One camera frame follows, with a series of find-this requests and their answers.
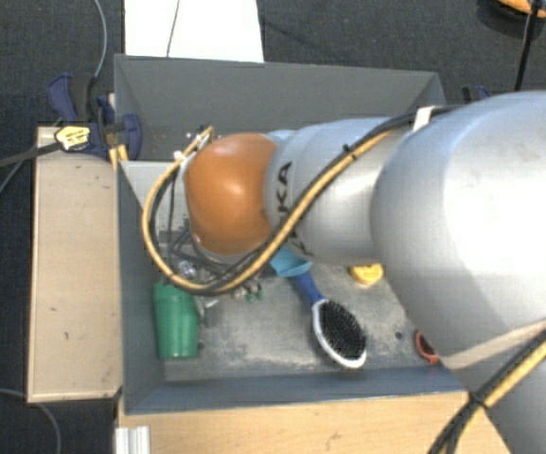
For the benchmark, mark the grey metal bin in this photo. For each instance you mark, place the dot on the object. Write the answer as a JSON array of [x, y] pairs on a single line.
[[263, 338]]

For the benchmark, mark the yellow round toy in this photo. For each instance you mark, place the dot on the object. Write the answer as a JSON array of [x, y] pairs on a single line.
[[367, 273]]

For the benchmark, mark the blue and white hairbrush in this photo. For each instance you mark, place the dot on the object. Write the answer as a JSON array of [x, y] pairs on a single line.
[[341, 334]]

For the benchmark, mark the green plastic cup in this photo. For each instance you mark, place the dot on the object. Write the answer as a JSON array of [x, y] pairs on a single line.
[[176, 322]]

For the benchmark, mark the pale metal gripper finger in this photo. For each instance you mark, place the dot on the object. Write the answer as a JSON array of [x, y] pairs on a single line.
[[207, 303]]

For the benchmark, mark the light blue cloth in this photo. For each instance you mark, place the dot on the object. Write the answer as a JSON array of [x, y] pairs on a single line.
[[287, 265]]

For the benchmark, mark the pale wood flat board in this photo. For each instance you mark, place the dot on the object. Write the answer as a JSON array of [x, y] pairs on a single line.
[[74, 272]]

